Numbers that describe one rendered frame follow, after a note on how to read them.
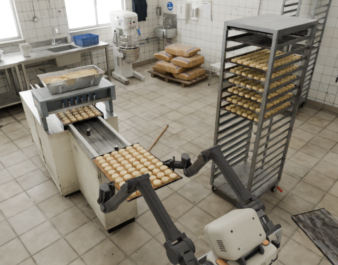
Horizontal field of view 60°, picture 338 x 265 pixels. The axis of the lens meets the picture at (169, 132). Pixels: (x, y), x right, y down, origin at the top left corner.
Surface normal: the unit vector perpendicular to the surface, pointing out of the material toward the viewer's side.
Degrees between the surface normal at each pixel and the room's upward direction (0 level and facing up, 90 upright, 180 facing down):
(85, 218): 0
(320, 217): 0
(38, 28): 90
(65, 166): 90
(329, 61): 90
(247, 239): 47
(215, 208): 0
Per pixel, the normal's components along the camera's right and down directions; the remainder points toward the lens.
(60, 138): 0.57, 0.41
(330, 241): 0.00, -0.87
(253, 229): 0.41, -0.29
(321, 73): -0.71, 0.35
